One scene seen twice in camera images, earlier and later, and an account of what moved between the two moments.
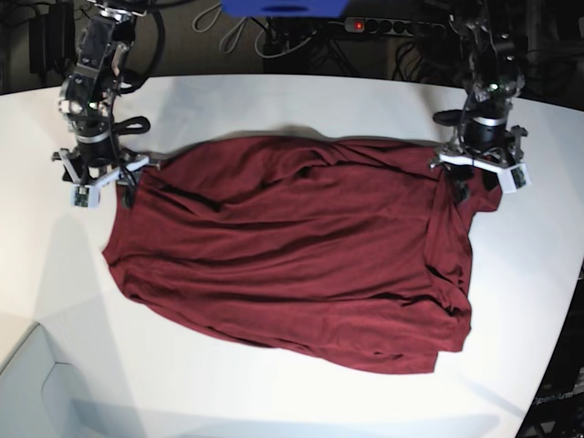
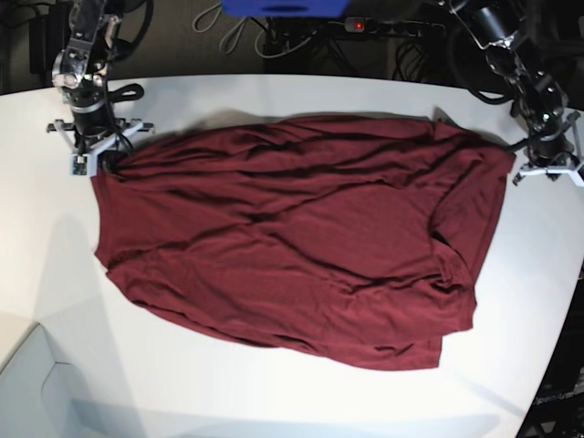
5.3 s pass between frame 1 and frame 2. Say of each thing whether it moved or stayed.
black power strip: stayed
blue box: stayed
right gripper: moved
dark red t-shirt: moved
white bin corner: stayed
